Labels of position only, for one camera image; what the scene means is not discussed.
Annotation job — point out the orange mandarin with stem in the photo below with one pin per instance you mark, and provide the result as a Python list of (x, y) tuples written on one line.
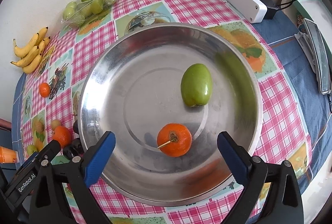
[(174, 140)]

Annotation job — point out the white plastic box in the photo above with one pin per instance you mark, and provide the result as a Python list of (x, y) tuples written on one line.
[(253, 10)]

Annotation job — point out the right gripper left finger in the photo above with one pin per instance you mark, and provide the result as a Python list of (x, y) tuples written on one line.
[(49, 203)]

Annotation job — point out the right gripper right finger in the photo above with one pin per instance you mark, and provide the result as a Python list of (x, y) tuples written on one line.
[(283, 203)]

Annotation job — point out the dark purple plum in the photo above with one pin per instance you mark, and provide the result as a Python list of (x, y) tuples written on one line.
[(69, 152), (77, 145)]

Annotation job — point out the checkered fruit print tablecloth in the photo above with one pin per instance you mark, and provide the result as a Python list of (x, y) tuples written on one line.
[(68, 60)]

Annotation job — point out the round silver metal plate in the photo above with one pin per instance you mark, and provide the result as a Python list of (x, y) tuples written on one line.
[(133, 90)]

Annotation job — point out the blue table cover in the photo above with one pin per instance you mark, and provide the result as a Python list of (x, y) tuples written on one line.
[(300, 63)]

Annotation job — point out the brown round fruit near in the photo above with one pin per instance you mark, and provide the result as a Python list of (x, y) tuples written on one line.
[(55, 123)]

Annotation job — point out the clear pack of green fruits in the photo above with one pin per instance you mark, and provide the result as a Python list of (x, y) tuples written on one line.
[(77, 12)]

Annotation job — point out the yellow banana bunch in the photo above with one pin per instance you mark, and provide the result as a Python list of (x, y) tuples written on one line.
[(30, 56)]

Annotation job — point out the green mango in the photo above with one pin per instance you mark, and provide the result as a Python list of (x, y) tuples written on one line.
[(31, 149), (196, 85)]

